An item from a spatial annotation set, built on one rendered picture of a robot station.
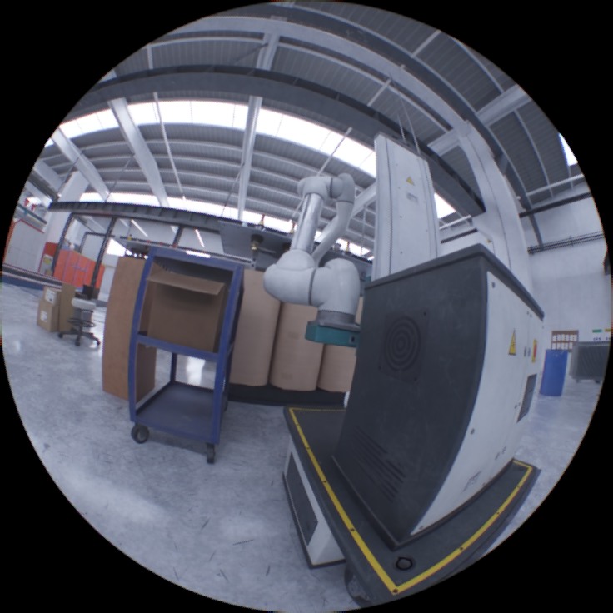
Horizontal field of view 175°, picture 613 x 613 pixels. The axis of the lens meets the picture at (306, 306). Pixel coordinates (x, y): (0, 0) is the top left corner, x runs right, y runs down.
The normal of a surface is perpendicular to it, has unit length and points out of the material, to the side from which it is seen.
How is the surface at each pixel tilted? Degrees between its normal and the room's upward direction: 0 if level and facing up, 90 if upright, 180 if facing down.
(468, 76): 174
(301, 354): 90
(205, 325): 90
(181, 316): 90
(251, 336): 90
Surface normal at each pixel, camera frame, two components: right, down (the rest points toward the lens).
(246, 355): 0.33, -0.06
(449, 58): -0.14, 0.97
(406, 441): -0.96, -0.19
